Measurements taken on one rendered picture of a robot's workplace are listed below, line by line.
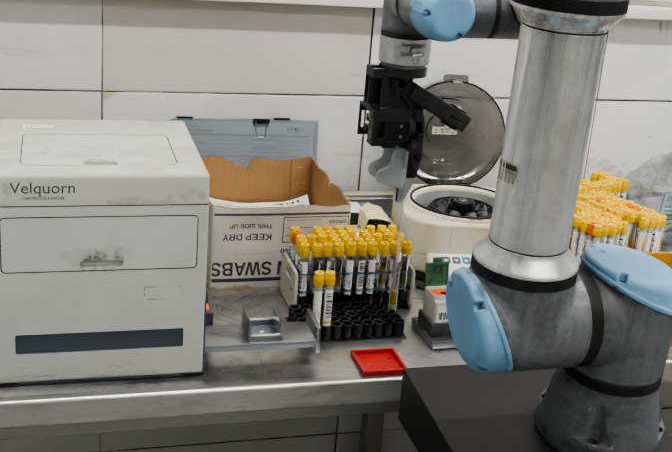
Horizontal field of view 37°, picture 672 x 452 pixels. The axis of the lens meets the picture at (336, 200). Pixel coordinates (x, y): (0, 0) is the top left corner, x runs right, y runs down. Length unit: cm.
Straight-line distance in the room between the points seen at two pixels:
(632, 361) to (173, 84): 109
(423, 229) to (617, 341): 69
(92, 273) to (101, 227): 7
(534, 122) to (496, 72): 110
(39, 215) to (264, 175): 72
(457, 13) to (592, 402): 52
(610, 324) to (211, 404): 57
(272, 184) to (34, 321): 72
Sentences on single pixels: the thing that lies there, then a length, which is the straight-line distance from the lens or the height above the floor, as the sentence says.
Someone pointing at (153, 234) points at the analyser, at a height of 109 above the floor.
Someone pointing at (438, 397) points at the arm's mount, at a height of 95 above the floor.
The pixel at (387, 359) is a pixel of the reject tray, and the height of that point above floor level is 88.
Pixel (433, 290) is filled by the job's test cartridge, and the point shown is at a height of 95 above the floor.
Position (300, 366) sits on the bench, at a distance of 147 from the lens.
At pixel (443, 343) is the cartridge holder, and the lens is 156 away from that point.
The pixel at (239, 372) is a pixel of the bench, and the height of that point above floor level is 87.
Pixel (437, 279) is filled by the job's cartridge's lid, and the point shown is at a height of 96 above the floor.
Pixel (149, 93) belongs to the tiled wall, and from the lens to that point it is 194.
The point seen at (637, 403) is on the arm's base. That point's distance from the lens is 121.
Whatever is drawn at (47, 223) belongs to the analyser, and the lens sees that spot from 133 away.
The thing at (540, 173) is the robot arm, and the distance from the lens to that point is 104.
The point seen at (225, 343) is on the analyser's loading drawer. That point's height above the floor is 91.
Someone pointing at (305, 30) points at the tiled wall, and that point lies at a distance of 197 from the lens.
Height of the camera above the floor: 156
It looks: 18 degrees down
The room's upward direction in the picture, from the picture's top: 5 degrees clockwise
